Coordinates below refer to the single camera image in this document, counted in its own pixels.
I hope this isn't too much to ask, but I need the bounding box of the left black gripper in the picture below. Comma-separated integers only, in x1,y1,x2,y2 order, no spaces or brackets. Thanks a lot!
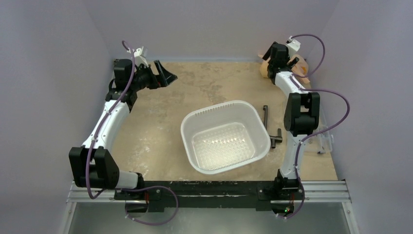
131,60,176,92

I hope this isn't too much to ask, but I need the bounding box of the black T-handle wrench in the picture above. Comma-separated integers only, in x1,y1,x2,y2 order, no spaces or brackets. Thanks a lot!
263,105,283,150

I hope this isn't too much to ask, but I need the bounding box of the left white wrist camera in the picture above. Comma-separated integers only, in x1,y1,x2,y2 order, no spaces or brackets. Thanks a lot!
127,46,149,67

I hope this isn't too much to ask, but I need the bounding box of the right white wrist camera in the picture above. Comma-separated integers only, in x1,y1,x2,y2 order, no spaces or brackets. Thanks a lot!
286,37,301,58

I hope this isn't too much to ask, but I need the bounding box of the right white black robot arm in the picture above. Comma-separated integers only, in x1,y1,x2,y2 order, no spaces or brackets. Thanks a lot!
263,42,320,198

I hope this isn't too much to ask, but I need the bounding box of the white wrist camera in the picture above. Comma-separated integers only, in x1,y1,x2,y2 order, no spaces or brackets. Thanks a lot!
127,46,149,67
286,37,301,58

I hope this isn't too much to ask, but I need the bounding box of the aluminium rail frame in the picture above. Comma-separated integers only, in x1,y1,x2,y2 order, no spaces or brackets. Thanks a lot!
58,181,359,234

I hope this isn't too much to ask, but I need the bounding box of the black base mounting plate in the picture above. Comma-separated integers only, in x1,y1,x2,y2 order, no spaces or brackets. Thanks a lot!
114,179,304,214

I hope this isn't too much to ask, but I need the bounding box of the clear plastic screw box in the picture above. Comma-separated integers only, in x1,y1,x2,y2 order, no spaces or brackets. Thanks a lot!
305,107,333,155

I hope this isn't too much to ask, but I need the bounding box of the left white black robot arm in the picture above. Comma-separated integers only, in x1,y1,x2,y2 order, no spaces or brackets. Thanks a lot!
69,59,177,199

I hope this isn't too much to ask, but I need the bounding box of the orange translucent plastic bag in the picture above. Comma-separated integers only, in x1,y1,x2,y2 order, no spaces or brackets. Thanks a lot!
258,54,310,86

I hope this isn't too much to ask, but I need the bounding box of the white plastic basket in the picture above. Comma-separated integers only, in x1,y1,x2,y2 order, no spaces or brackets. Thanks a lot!
180,100,271,175

